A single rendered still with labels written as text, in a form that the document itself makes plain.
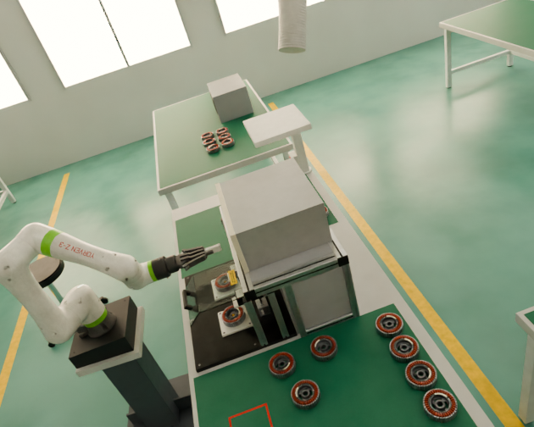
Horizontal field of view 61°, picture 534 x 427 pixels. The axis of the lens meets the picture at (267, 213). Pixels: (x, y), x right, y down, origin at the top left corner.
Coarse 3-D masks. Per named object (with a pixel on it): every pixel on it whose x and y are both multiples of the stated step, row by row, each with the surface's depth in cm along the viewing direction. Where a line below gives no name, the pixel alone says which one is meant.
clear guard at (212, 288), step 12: (228, 264) 201; (192, 276) 201; (204, 276) 198; (216, 276) 196; (228, 276) 194; (192, 288) 196; (204, 288) 192; (216, 288) 190; (228, 288) 188; (240, 288) 186; (192, 300) 191; (204, 300) 186; (216, 300) 184; (228, 300) 183; (192, 312) 187
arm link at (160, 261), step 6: (156, 258) 191; (162, 258) 189; (156, 264) 188; (162, 264) 188; (156, 270) 188; (162, 270) 188; (168, 270) 190; (156, 276) 188; (162, 276) 189; (168, 276) 191
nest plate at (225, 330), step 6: (222, 312) 218; (246, 312) 214; (246, 318) 211; (222, 324) 211; (240, 324) 208; (246, 324) 208; (252, 324) 207; (222, 330) 208; (228, 330) 207; (234, 330) 206
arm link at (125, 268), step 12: (60, 240) 181; (72, 240) 182; (60, 252) 181; (72, 252) 180; (84, 252) 179; (96, 252) 179; (108, 252) 179; (84, 264) 180; (96, 264) 178; (108, 264) 176; (120, 264) 175; (132, 264) 177; (120, 276) 175; (132, 276) 178
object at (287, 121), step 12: (288, 108) 287; (252, 120) 287; (264, 120) 282; (276, 120) 277; (288, 120) 273; (300, 120) 269; (252, 132) 273; (264, 132) 268; (276, 132) 264; (288, 132) 262; (300, 132) 264; (264, 144) 262; (300, 144) 296; (300, 156) 300; (300, 168) 305
